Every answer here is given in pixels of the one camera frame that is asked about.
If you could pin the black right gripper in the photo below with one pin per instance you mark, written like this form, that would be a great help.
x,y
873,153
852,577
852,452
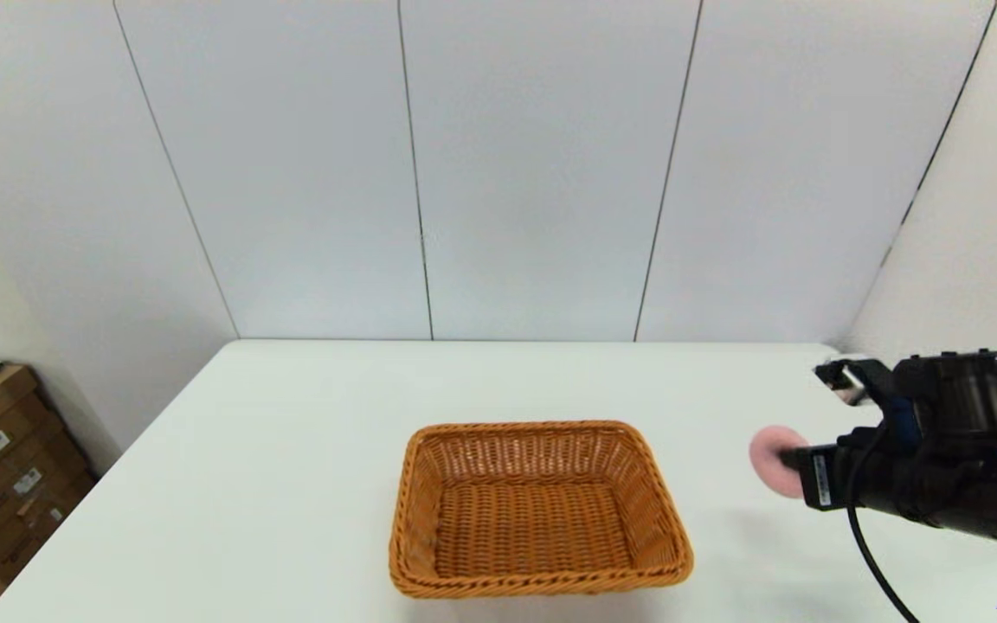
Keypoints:
x,y
923,480

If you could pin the orange woven wicker basket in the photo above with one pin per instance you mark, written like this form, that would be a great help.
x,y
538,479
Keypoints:
x,y
533,528

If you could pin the pink plush peach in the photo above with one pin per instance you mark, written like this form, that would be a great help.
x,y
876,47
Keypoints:
x,y
767,454

